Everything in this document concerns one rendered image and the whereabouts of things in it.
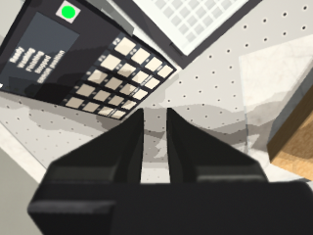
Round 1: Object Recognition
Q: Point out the grey benchtop plate washer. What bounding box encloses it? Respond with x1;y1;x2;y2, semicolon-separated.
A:
0;0;269;122

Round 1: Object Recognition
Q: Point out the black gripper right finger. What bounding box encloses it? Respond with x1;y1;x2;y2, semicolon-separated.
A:
166;108;269;183

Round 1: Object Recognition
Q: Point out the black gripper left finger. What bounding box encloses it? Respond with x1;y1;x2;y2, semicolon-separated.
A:
39;108;144;184

